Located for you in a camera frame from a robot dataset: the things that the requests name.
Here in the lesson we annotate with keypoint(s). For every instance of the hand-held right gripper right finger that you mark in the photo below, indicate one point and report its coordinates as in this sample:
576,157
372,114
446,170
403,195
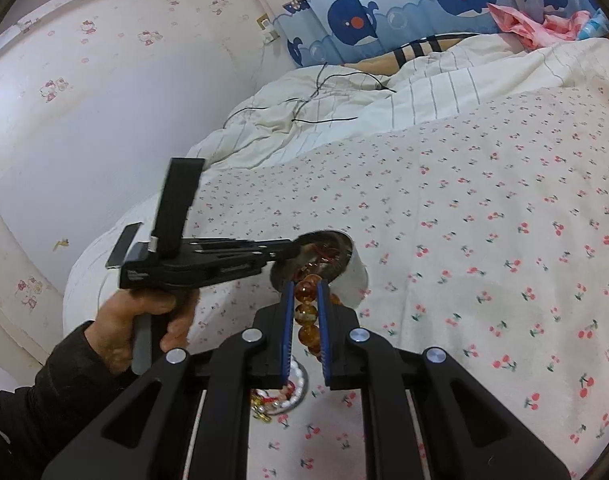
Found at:
323,330

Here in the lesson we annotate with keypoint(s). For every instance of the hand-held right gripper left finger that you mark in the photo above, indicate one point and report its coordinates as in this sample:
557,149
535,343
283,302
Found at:
288,330

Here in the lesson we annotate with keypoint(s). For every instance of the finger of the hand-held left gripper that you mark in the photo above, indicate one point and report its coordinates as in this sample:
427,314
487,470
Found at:
254,262
279,246

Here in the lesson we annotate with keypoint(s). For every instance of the round metal tin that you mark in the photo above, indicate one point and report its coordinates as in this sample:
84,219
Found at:
352,280

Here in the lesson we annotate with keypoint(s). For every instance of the person's left forearm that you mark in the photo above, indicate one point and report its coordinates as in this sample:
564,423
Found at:
39,410

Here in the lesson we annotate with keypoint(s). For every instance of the person's left hand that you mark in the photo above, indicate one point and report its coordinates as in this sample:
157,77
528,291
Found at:
117,325

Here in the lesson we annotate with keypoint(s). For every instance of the black smartphone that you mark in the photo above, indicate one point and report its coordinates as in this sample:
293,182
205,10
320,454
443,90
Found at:
123,246

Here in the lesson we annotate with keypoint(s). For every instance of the white striped duvet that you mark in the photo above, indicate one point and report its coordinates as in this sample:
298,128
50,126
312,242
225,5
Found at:
384,95

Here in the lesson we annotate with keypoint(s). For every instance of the striped pillow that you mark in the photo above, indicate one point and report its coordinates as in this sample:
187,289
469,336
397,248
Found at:
414,50

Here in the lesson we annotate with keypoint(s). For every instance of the whale print curtain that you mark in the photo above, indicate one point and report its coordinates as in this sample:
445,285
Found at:
384,5

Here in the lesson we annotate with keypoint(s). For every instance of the pink cloth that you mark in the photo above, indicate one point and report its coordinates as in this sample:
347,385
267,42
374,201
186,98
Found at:
529,22

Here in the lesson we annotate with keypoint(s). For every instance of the light blue cloth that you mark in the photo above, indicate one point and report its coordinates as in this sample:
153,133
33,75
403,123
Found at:
597,25

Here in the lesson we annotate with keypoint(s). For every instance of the wall socket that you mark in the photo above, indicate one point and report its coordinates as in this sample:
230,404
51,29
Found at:
268,27

